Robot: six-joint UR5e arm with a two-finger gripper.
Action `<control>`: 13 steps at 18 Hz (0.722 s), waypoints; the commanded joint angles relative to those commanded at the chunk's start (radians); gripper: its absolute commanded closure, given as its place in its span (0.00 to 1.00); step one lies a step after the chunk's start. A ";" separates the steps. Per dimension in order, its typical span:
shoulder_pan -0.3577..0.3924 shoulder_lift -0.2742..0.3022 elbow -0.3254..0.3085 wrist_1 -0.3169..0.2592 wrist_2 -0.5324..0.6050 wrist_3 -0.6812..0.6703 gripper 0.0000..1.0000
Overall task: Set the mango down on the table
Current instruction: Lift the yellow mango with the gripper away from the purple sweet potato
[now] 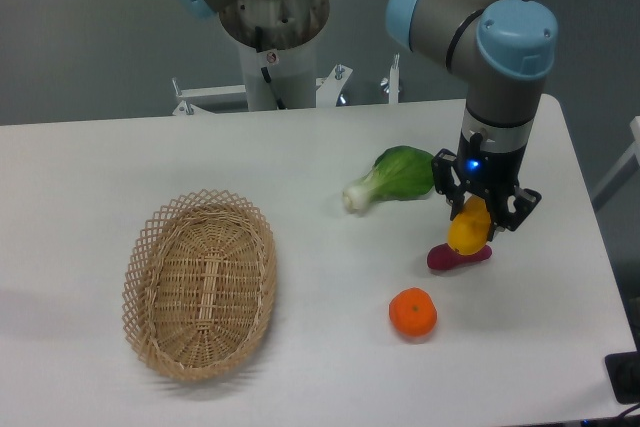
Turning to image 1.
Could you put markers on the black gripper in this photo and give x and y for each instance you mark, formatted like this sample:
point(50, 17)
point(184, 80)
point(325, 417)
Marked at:
point(507, 203)

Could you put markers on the yellow orange mango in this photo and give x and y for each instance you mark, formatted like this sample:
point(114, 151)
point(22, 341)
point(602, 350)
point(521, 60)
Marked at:
point(468, 232)

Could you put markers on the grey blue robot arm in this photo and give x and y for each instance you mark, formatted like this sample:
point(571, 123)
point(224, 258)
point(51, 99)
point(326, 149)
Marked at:
point(502, 49)

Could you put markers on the green bok choy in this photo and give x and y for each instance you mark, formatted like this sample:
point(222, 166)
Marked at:
point(399, 173)

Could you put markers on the purple sweet potato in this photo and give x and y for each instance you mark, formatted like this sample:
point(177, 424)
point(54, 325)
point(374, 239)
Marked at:
point(443, 258)

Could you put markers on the orange tangerine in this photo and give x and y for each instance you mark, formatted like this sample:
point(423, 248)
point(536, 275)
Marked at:
point(412, 313)

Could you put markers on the black device at table edge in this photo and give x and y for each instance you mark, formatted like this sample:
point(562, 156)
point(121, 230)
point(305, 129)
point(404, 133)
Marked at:
point(623, 372)

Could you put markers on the woven wicker basket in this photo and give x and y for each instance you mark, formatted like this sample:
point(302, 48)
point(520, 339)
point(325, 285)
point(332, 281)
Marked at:
point(200, 286)

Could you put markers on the white frame at right edge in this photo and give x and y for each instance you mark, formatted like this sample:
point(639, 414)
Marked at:
point(620, 172)

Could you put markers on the white metal base frame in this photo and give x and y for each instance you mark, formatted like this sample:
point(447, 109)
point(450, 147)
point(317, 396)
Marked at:
point(330, 92)

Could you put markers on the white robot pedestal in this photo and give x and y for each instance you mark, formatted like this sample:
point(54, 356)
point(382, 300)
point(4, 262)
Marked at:
point(276, 42)

